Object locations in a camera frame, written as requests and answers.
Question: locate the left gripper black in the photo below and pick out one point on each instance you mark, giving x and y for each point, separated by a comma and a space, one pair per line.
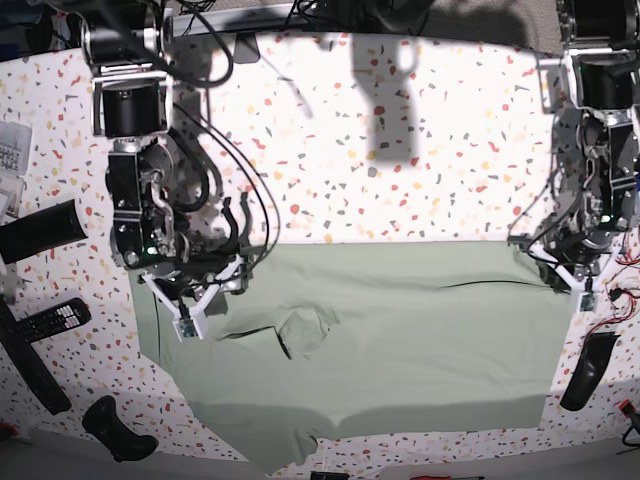
577, 251

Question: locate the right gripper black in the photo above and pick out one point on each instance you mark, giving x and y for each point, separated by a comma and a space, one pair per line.
192, 270

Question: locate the light green T-shirt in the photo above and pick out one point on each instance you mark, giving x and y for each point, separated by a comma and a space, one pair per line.
339, 341

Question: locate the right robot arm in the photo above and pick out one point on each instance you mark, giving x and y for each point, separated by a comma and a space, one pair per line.
154, 178

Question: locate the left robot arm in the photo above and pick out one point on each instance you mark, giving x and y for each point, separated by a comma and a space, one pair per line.
600, 70

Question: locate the black curved pad right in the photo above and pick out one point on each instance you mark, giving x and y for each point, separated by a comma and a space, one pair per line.
592, 364

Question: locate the black remote control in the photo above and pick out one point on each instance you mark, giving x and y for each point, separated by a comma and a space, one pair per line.
53, 321

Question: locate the red connector bottom right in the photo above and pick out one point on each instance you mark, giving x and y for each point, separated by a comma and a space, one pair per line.
626, 407

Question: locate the black game controller grip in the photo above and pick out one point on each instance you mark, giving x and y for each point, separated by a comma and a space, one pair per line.
102, 422

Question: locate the long black bar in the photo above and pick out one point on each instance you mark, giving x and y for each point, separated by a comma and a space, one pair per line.
31, 368

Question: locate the small clear plastic container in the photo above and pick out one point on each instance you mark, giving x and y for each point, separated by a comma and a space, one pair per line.
11, 188

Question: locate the clear plastic parts box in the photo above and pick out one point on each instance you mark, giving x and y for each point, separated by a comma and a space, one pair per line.
15, 143

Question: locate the red object bottom left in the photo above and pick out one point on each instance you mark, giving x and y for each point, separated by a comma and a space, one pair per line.
8, 430

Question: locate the black small tool bottom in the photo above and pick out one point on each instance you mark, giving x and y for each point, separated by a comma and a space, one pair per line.
325, 475

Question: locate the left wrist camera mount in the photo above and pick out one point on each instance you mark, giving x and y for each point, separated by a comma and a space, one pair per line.
584, 289

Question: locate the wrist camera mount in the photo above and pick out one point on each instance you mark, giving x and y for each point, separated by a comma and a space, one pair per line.
584, 289
189, 317

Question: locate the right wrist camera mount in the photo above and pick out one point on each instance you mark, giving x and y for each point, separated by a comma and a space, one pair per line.
189, 317

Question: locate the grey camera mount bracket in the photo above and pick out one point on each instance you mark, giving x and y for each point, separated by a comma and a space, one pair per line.
246, 49

